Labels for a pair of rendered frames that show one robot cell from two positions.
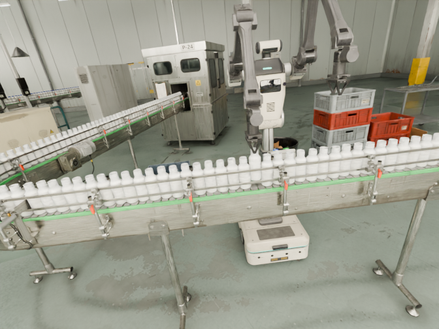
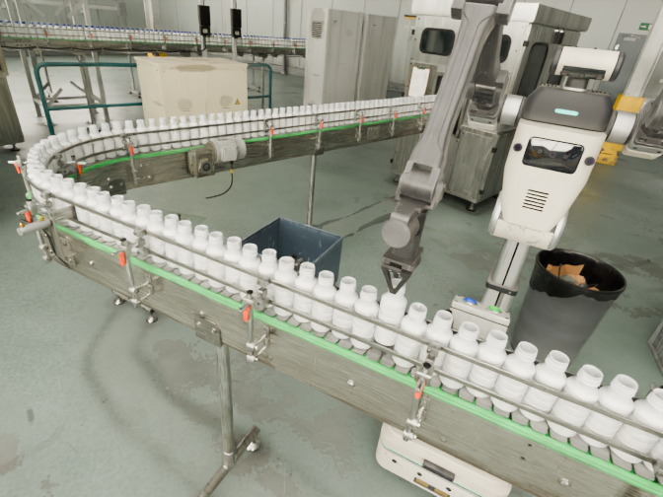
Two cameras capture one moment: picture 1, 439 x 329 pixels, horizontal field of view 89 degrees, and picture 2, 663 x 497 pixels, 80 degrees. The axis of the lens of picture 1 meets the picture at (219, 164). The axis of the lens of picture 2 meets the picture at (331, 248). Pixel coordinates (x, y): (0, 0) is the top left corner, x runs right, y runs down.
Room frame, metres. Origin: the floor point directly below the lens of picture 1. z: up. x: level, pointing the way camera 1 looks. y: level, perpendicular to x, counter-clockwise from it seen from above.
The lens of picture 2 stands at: (0.29, -0.36, 1.70)
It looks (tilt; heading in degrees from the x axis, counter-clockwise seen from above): 30 degrees down; 26
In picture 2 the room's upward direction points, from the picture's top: 6 degrees clockwise
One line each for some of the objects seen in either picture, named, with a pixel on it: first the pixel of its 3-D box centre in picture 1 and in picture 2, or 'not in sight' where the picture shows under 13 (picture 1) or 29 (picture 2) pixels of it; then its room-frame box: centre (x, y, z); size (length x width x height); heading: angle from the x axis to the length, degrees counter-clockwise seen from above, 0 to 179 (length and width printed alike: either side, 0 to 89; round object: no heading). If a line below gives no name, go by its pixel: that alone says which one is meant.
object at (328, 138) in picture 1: (338, 132); not in sight; (3.01, -1.73, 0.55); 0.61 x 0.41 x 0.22; 99
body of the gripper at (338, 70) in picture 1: (338, 70); not in sight; (1.18, -0.64, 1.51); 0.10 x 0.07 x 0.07; 2
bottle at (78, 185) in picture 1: (81, 192); (132, 226); (0.99, 0.69, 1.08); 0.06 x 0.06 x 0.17
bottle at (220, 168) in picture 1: (221, 175); (324, 301); (1.01, 0.00, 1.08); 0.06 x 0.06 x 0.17
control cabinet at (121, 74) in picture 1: (121, 96); (365, 73); (7.52, 2.85, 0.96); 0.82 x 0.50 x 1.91; 164
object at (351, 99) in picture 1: (342, 99); not in sight; (3.01, -1.73, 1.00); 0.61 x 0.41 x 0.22; 99
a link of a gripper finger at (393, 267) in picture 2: (253, 143); (398, 273); (1.02, -0.18, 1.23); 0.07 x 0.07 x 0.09; 2
